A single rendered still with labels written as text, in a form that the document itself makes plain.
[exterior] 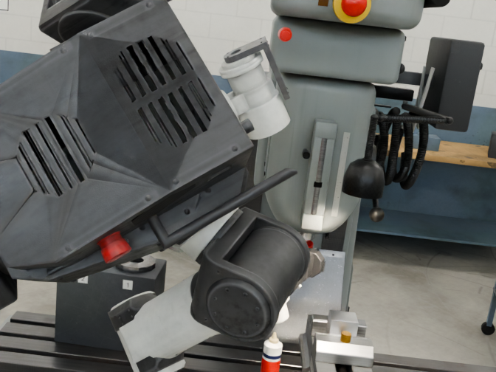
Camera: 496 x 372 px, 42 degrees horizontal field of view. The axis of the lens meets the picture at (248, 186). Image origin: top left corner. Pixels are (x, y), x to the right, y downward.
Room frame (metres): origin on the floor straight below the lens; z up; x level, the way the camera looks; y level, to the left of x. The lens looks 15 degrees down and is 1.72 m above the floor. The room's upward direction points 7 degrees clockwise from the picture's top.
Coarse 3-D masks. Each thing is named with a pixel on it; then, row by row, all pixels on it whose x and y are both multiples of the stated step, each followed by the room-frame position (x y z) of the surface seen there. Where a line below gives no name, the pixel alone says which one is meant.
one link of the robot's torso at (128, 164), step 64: (64, 64) 0.68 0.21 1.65; (128, 64) 0.80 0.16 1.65; (192, 64) 0.69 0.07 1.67; (0, 128) 0.66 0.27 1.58; (64, 128) 0.66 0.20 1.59; (128, 128) 0.65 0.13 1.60; (192, 128) 0.93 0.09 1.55; (0, 192) 0.64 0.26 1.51; (64, 192) 0.64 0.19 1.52; (128, 192) 0.63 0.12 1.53; (192, 192) 0.70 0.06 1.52; (256, 192) 0.72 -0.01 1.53; (0, 256) 0.68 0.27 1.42; (64, 256) 0.62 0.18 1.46; (128, 256) 0.74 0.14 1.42; (192, 256) 0.76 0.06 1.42
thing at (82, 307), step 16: (144, 256) 1.37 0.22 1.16; (112, 272) 1.29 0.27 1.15; (128, 272) 1.30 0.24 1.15; (144, 272) 1.31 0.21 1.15; (160, 272) 1.33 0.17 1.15; (64, 288) 1.29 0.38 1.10; (80, 288) 1.29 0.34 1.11; (96, 288) 1.29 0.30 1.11; (112, 288) 1.28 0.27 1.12; (128, 288) 1.28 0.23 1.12; (144, 288) 1.28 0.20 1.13; (160, 288) 1.35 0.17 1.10; (64, 304) 1.29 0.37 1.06; (80, 304) 1.29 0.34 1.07; (96, 304) 1.29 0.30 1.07; (112, 304) 1.28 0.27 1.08; (64, 320) 1.29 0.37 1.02; (80, 320) 1.29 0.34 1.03; (96, 320) 1.29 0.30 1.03; (64, 336) 1.29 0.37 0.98; (80, 336) 1.29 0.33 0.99; (96, 336) 1.29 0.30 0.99; (112, 336) 1.28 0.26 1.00
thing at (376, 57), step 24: (288, 24) 1.18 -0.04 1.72; (312, 24) 1.18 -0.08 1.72; (336, 24) 1.18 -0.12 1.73; (288, 48) 1.18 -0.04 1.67; (312, 48) 1.18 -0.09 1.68; (336, 48) 1.18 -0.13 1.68; (360, 48) 1.18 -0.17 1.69; (384, 48) 1.18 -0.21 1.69; (288, 72) 1.19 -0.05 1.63; (312, 72) 1.18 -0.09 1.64; (336, 72) 1.18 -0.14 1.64; (360, 72) 1.18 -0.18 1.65; (384, 72) 1.18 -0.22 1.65
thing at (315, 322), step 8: (312, 320) 1.34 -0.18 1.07; (320, 320) 1.33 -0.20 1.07; (360, 320) 1.36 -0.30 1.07; (312, 328) 1.33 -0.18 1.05; (320, 328) 1.33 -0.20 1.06; (360, 328) 1.33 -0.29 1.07; (304, 336) 1.42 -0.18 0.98; (312, 336) 1.33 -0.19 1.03; (360, 336) 1.33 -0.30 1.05; (304, 344) 1.39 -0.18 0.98; (312, 344) 1.30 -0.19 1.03; (304, 352) 1.35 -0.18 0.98; (312, 352) 1.28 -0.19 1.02; (304, 360) 1.31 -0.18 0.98; (312, 360) 1.28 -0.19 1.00; (304, 368) 1.28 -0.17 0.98; (312, 368) 1.24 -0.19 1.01; (320, 368) 1.19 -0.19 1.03; (328, 368) 1.19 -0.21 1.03; (336, 368) 1.26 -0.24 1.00; (344, 368) 1.22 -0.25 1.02; (352, 368) 1.21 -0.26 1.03; (360, 368) 1.21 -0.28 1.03; (368, 368) 1.21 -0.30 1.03
